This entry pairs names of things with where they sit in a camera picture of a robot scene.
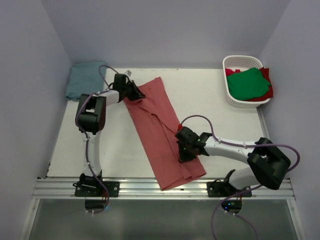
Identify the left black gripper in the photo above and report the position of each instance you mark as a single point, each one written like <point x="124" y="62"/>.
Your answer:
<point x="137" y="95"/>

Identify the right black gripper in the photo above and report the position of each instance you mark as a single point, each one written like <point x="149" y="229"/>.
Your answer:
<point x="182" y="157"/>

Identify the salmon red t shirt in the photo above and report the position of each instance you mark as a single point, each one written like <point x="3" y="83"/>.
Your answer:
<point x="156" y="123"/>

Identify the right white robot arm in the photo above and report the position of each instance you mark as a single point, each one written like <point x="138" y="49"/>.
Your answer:
<point x="267" y="164"/>

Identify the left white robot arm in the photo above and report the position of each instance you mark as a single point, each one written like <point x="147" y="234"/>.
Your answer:
<point x="90" y="119"/>

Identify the folded teal t shirt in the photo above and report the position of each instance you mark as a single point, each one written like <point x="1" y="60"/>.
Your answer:
<point x="84" y="78"/>

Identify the green t shirt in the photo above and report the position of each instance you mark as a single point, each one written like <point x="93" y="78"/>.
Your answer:
<point x="248" y="84"/>

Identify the white plastic laundry basket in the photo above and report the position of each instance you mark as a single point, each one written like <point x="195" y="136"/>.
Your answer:
<point x="240" y="63"/>

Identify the dark red t shirt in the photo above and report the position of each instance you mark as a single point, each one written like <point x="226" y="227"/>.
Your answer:
<point x="252" y="85"/>

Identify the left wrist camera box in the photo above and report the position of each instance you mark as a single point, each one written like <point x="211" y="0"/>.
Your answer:
<point x="128" y="73"/>

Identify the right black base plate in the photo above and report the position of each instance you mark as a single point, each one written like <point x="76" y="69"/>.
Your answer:
<point x="221" y="189"/>

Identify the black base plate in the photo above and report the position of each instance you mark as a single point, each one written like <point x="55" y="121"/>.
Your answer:
<point x="110" y="187"/>
<point x="221" y="189"/>

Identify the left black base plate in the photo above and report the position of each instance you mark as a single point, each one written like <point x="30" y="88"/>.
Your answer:
<point x="110" y="187"/>

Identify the aluminium frame rail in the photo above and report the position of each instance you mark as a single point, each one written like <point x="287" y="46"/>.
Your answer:
<point x="142" y="211"/>

